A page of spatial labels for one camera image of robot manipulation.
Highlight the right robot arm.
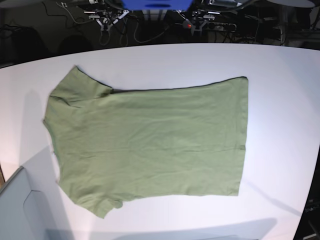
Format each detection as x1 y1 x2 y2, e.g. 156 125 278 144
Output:
56 0 130 32

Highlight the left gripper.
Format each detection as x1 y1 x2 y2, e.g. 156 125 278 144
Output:
176 9 220 35

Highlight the green T-shirt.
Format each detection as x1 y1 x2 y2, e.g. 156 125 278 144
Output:
43 67 249 218

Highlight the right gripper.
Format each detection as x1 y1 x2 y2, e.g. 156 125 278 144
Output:
84 9 130 32

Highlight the black power strip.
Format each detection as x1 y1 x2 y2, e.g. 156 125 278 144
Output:
182 20 237 32

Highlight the blue box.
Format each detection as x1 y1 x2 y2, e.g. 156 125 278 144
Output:
122 0 193 11

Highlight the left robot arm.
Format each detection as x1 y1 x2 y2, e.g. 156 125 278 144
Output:
175 0 255 36

